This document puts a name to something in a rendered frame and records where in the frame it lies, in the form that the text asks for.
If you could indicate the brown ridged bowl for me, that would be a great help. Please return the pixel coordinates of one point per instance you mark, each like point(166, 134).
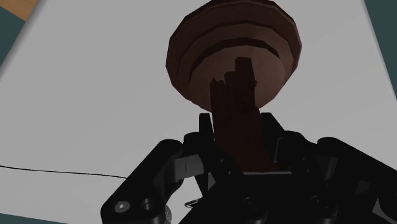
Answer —
point(217, 40)

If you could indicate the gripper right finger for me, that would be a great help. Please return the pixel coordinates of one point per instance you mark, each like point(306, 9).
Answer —
point(319, 167)

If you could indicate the dark brown wooden utensil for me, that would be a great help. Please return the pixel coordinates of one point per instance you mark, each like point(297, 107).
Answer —
point(238, 124)

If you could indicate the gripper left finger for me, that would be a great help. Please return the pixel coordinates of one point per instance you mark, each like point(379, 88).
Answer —
point(161, 173)

